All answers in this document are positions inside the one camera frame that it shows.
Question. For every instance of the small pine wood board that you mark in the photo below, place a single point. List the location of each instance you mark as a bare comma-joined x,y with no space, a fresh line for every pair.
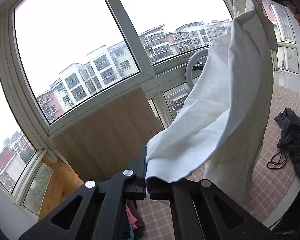
62,183

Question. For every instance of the dark grey garment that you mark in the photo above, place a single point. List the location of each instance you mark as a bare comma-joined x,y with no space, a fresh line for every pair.
289,142

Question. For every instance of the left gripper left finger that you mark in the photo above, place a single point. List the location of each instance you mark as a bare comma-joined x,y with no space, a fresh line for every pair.
95,210

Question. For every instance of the large plywood board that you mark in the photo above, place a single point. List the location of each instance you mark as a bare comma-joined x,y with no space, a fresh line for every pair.
103,143

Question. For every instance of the pink folded garment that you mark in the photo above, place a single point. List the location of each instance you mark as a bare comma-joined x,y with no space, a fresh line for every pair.
131,218

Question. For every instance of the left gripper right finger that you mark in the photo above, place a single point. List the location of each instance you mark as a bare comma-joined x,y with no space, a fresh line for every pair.
200,210

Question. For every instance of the white ring light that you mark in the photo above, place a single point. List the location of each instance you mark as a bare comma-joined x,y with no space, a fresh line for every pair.
194,59

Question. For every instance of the black webcam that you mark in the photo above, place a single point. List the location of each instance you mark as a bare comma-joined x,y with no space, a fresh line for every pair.
198,66

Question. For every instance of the blue folded garment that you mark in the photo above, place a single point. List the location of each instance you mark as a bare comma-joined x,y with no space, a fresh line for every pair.
129,234

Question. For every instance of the pink plaid tablecloth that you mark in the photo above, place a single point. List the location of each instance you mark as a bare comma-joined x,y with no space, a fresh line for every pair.
268,187

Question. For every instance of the white button shirt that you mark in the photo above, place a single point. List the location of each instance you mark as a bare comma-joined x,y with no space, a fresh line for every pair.
222,123

